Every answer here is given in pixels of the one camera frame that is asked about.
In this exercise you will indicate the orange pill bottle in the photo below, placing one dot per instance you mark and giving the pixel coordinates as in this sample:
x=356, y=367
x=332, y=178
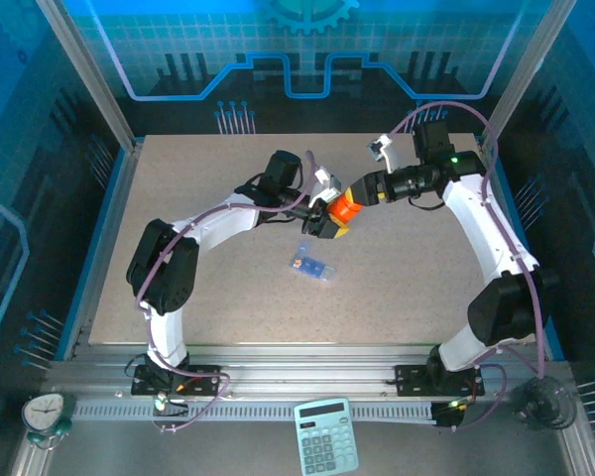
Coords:
x=344, y=210

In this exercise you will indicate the clear blue plastic bag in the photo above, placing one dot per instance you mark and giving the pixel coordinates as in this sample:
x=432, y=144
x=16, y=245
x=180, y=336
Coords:
x=317, y=270

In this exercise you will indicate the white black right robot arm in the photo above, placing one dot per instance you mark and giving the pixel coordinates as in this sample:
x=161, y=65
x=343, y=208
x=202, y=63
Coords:
x=481, y=223

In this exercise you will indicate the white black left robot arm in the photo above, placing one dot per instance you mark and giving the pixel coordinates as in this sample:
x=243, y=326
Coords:
x=218, y=223

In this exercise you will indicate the blue table side strip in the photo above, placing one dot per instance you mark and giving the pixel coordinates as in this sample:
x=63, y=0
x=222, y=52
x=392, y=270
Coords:
x=104, y=223
x=513, y=223

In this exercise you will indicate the light blue calculator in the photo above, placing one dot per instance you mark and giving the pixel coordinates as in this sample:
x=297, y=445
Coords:
x=327, y=441

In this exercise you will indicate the small black controller box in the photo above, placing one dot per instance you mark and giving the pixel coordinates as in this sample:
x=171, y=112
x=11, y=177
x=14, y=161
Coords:
x=446, y=415
x=161, y=404

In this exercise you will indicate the small black fan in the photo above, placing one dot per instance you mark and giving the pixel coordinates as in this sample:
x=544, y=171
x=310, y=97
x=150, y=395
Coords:
x=540, y=406

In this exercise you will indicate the green alarm clock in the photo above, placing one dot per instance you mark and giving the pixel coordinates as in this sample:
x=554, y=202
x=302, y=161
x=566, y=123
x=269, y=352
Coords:
x=45, y=411

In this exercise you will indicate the aluminium rail beam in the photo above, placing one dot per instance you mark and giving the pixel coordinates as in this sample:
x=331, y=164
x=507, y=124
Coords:
x=302, y=367

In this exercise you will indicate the aluminium frame post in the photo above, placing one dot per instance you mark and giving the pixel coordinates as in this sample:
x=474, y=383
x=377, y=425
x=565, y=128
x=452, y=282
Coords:
x=525, y=69
x=91, y=74

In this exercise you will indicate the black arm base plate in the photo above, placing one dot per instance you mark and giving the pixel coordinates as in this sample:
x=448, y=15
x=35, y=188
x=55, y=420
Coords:
x=409, y=379
x=203, y=374

